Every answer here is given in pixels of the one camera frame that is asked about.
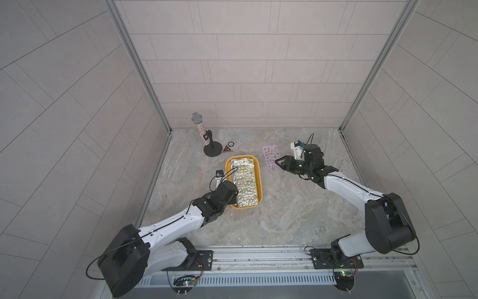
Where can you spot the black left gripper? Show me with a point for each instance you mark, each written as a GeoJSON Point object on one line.
{"type": "Point", "coordinates": [233, 198]}

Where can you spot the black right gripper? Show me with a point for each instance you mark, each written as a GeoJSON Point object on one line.
{"type": "Point", "coordinates": [289, 159]}

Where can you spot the pink sticker sheet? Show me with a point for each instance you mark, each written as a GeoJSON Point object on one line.
{"type": "Point", "coordinates": [271, 154]}

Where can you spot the yellow storage box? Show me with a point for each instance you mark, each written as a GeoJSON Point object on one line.
{"type": "Point", "coordinates": [231, 170]}

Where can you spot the yellow-green sticker sheet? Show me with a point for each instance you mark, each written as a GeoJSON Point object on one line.
{"type": "Point", "coordinates": [245, 180]}

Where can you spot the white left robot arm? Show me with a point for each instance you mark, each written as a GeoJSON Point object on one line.
{"type": "Point", "coordinates": [136, 252]}

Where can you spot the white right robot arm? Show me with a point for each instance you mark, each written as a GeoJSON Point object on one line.
{"type": "Point", "coordinates": [387, 222]}

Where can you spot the black microphone stand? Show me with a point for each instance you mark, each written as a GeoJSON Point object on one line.
{"type": "Point", "coordinates": [214, 148]}

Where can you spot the rhinestone microphone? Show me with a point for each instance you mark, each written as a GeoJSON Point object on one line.
{"type": "Point", "coordinates": [198, 122]}

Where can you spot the left circuit board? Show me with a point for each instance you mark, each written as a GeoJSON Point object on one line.
{"type": "Point", "coordinates": [186, 281]}

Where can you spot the circuit board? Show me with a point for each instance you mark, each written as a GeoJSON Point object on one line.
{"type": "Point", "coordinates": [186, 281]}
{"type": "Point", "coordinates": [343, 275]}

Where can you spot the right circuit board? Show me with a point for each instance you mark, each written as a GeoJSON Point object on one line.
{"type": "Point", "coordinates": [343, 275]}

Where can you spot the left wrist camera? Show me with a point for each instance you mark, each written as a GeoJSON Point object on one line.
{"type": "Point", "coordinates": [219, 175]}

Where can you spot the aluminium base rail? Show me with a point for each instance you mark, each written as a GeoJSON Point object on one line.
{"type": "Point", "coordinates": [289, 258]}

